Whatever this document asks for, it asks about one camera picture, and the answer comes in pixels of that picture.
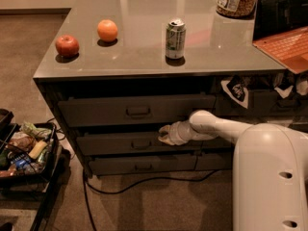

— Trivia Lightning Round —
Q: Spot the grey drawer cabinet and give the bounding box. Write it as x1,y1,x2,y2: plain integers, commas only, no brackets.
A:
34,0,301,176

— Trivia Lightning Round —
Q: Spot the black bin of snacks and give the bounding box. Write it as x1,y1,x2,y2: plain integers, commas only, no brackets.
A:
0,109,59,189

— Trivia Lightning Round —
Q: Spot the green white soda can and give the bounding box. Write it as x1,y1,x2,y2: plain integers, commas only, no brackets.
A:
166,18,186,60

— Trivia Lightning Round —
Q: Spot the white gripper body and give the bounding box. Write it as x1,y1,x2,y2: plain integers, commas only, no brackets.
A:
168,121,191,145

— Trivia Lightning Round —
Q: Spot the yellow snack in bin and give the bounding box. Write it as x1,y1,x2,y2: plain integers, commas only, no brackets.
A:
29,141,47,160

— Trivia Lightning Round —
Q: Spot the red apple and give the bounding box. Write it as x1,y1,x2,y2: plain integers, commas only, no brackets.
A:
55,35,79,58

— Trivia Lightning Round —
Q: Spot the black floor cable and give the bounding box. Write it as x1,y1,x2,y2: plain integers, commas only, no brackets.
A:
82,166,222,231

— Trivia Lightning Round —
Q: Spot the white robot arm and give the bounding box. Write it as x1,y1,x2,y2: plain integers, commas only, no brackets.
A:
159,110,308,231

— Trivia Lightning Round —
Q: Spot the blue packet in bin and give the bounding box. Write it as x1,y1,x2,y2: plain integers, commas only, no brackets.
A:
11,154,32,169

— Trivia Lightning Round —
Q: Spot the orange laptop keyboard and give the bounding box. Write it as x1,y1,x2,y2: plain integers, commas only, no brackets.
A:
253,26,308,74

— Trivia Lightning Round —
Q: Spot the orange fruit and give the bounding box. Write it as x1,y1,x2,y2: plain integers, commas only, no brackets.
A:
97,19,118,42

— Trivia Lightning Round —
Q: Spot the large snack jar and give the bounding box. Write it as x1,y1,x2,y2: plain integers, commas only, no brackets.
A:
217,0,256,18

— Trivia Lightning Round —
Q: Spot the white crumpled bag in drawer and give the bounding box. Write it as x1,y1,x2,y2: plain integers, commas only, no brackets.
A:
272,72,308,98

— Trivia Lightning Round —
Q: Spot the green bag in bin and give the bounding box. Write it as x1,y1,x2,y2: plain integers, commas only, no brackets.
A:
20,122,51,140

